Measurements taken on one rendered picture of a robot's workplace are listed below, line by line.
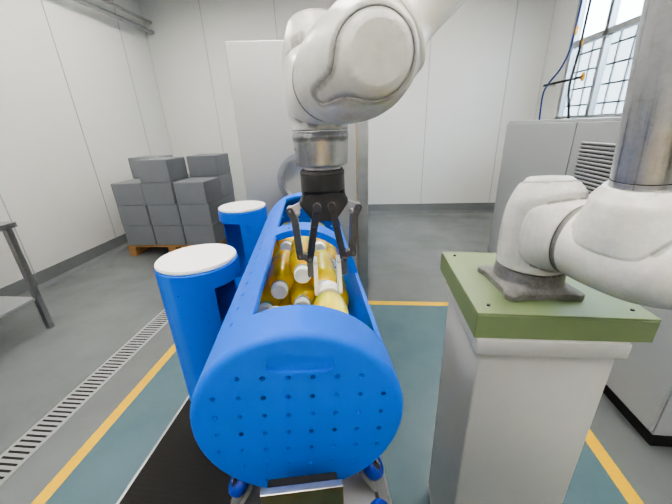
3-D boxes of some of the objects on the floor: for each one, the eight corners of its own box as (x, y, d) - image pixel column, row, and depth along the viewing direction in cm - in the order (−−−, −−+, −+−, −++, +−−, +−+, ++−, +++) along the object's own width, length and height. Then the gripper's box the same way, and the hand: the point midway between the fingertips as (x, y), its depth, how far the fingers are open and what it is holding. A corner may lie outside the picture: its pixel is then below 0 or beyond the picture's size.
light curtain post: (366, 347, 221) (366, 73, 158) (368, 353, 215) (368, 71, 152) (358, 348, 221) (354, 74, 158) (359, 354, 215) (356, 72, 152)
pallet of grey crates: (241, 235, 470) (228, 152, 426) (218, 256, 396) (199, 158, 352) (167, 235, 482) (146, 155, 438) (130, 255, 408) (101, 161, 364)
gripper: (366, 162, 57) (366, 279, 65) (274, 166, 56) (286, 285, 64) (375, 167, 50) (374, 297, 58) (269, 172, 49) (284, 304, 57)
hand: (327, 275), depth 60 cm, fingers closed on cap, 4 cm apart
